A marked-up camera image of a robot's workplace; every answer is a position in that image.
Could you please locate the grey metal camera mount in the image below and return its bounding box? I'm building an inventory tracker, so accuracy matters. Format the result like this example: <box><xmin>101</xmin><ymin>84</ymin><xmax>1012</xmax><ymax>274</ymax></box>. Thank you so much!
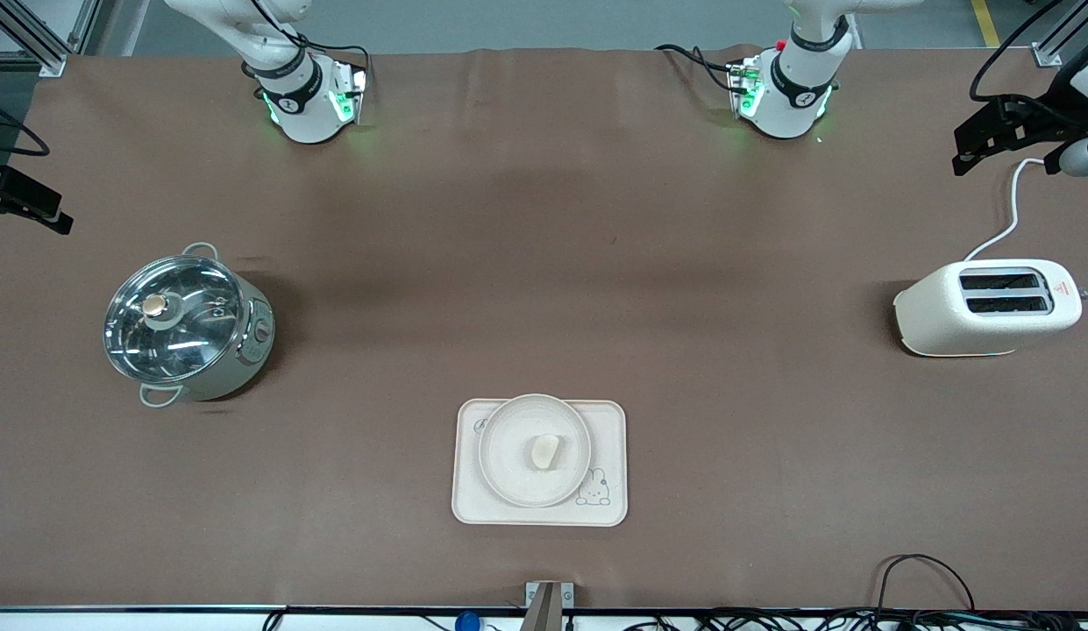
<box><xmin>524</xmin><ymin>581</ymin><xmax>577</xmax><ymax>631</ymax></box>

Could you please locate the white toaster power cable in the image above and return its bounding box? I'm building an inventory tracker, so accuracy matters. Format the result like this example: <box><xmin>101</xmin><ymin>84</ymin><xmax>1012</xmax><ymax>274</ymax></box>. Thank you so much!
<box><xmin>963</xmin><ymin>157</ymin><xmax>1049</xmax><ymax>263</ymax></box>

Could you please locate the black right base cable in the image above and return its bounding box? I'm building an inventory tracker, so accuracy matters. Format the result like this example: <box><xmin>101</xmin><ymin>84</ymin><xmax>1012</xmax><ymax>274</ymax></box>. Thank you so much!
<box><xmin>245</xmin><ymin>0</ymin><xmax>372</xmax><ymax>75</ymax></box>

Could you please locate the black cable bundle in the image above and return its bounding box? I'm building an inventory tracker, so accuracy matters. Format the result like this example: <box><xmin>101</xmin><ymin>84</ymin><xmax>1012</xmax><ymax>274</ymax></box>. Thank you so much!
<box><xmin>621</xmin><ymin>606</ymin><xmax>1088</xmax><ymax>631</ymax></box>

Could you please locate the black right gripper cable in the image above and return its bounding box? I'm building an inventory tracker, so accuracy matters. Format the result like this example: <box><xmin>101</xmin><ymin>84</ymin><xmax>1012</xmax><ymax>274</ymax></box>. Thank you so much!
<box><xmin>0</xmin><ymin>95</ymin><xmax>51</xmax><ymax>160</ymax></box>

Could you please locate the white two-slot toaster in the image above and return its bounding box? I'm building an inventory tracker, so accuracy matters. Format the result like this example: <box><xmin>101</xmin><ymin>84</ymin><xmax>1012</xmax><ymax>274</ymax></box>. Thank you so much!
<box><xmin>892</xmin><ymin>258</ymin><xmax>1084</xmax><ymax>358</ymax></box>

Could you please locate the black looped cable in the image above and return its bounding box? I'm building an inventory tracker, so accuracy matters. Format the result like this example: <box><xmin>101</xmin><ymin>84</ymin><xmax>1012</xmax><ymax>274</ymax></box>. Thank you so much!
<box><xmin>875</xmin><ymin>553</ymin><xmax>977</xmax><ymax>614</ymax></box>

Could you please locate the aluminium frame profile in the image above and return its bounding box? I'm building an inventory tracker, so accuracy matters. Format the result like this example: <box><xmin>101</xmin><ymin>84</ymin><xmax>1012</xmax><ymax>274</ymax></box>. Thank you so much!
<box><xmin>1026</xmin><ymin>0</ymin><xmax>1088</xmax><ymax>68</ymax></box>
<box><xmin>0</xmin><ymin>0</ymin><xmax>103</xmax><ymax>78</ymax></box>

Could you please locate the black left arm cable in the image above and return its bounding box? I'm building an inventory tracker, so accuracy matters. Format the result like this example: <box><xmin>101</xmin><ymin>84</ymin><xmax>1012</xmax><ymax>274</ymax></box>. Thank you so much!
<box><xmin>970</xmin><ymin>0</ymin><xmax>1067</xmax><ymax>103</ymax></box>

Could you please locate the black base cable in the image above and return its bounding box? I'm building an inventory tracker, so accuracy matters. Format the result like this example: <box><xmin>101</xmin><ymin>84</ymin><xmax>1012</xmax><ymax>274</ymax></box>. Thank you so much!
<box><xmin>655</xmin><ymin>43</ymin><xmax>748</xmax><ymax>94</ymax></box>
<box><xmin>245</xmin><ymin>0</ymin><xmax>372</xmax><ymax>75</ymax></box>

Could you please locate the black left base cable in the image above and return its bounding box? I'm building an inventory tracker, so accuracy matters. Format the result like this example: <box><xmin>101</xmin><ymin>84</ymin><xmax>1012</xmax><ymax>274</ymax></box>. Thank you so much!
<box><xmin>655</xmin><ymin>43</ymin><xmax>748</xmax><ymax>94</ymax></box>

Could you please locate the pale green electric pot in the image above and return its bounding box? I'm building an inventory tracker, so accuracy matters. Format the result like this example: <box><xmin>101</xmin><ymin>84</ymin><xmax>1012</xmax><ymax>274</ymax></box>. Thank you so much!
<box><xmin>105</xmin><ymin>242</ymin><xmax>276</xmax><ymax>409</ymax></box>

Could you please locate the brown table cover mat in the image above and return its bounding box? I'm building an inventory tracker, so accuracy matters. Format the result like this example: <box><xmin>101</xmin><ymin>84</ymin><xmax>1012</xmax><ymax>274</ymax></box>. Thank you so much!
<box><xmin>0</xmin><ymin>46</ymin><xmax>1088</xmax><ymax>611</ymax></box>

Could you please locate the round cream plate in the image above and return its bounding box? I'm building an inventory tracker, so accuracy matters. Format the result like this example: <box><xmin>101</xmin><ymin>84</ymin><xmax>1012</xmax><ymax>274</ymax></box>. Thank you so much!
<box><xmin>478</xmin><ymin>393</ymin><xmax>593</xmax><ymax>509</ymax></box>

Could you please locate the cream rabbit print tray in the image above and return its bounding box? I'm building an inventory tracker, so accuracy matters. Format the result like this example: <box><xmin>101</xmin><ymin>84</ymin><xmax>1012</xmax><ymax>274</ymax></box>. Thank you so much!
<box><xmin>452</xmin><ymin>399</ymin><xmax>629</xmax><ymax>528</ymax></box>

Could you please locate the glass pot lid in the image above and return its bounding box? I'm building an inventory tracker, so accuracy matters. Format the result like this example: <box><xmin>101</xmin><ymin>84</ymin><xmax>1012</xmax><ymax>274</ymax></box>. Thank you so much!
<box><xmin>103</xmin><ymin>254</ymin><xmax>247</xmax><ymax>385</ymax></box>

